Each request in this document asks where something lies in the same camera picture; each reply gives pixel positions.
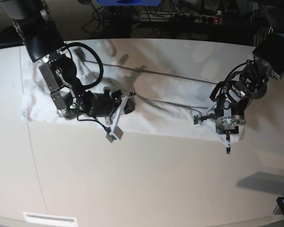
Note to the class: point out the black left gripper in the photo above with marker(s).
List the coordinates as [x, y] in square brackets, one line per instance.
[229, 116]

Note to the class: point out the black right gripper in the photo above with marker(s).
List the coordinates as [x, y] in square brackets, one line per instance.
[106, 103]

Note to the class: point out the white T-shirt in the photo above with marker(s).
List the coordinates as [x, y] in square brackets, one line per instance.
[164, 103]

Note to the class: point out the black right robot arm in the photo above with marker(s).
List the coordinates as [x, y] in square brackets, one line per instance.
[39, 34]

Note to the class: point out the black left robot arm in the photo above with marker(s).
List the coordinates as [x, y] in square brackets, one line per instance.
[234, 94]

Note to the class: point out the black power strip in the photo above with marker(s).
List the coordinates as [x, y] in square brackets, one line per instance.
[195, 18]

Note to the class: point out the white label strip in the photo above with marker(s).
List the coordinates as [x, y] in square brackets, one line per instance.
[50, 220]

